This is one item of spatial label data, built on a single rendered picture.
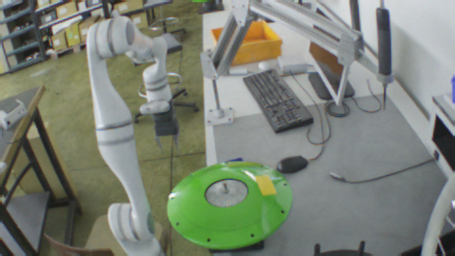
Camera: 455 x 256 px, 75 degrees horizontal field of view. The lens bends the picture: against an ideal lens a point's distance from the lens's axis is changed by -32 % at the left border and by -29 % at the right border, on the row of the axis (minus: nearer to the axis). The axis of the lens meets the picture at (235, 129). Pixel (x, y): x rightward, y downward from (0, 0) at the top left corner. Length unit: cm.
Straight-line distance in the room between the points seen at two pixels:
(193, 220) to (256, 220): 15
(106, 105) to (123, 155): 11
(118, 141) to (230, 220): 31
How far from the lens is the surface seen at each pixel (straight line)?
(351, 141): 140
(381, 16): 84
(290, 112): 150
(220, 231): 90
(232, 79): 184
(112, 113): 80
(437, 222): 54
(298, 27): 104
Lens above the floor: 174
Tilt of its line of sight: 34 degrees down
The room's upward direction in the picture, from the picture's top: 9 degrees counter-clockwise
